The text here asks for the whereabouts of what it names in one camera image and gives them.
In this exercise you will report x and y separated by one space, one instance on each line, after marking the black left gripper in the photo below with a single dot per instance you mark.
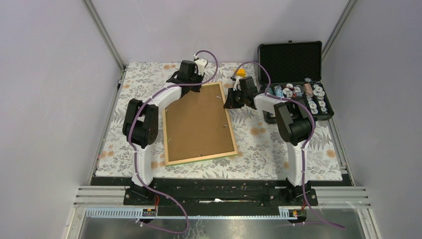
199 77

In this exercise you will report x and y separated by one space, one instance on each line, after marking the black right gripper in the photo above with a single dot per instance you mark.
230 101

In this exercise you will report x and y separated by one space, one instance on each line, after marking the green wooden picture frame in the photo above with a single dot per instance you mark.
197 158

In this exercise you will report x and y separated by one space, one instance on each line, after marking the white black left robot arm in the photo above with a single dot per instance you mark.
140 125

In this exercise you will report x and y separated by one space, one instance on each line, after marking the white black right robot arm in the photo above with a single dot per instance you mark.
294 121

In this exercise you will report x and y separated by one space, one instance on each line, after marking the yellow toy brick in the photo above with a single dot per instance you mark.
240 73

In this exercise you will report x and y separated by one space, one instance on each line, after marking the black poker chip case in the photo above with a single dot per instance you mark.
296 63

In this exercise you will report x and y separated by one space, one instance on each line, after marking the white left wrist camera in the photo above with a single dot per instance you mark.
201 65

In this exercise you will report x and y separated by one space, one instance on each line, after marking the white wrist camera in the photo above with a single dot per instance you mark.
236 85
201 65

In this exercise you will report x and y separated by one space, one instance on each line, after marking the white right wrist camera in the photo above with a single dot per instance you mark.
236 85

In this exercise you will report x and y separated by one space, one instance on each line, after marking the brown frame backing board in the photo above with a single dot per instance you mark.
197 125

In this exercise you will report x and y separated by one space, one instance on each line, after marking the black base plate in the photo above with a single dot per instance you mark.
219 197

